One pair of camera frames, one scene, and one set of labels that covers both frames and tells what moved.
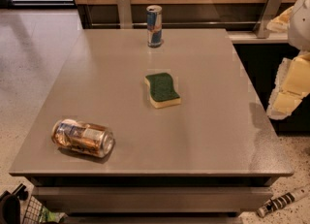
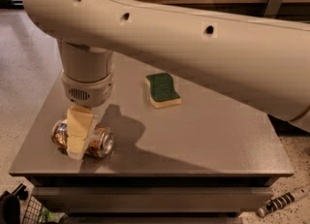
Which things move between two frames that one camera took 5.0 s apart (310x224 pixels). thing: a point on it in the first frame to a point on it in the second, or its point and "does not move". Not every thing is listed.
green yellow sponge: [161, 90] does not move
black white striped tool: [280, 200] does not move
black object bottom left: [10, 205] does not move
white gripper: [300, 24] to [87, 92]
